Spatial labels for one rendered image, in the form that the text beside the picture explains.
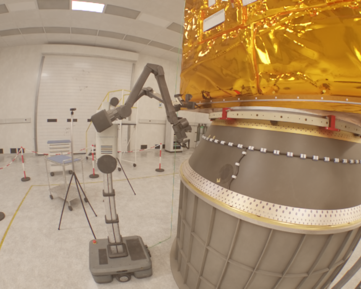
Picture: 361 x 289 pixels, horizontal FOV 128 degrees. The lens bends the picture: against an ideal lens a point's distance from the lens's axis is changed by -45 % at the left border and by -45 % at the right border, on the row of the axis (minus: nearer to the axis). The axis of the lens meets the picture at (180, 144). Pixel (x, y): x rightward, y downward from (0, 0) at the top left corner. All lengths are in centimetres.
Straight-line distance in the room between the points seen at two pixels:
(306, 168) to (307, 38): 75
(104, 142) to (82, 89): 692
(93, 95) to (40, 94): 264
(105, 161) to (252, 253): 118
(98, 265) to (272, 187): 163
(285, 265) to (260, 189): 52
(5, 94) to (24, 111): 150
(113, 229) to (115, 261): 37
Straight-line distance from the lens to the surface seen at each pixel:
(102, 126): 108
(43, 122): 821
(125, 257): 182
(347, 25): 115
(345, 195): 111
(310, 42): 111
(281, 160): 96
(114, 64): 851
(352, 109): 101
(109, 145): 125
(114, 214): 153
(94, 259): 185
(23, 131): 866
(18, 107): 879
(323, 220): 98
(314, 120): 104
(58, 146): 497
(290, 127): 104
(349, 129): 123
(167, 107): 118
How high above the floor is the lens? 160
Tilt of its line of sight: 8 degrees down
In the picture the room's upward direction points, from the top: 4 degrees clockwise
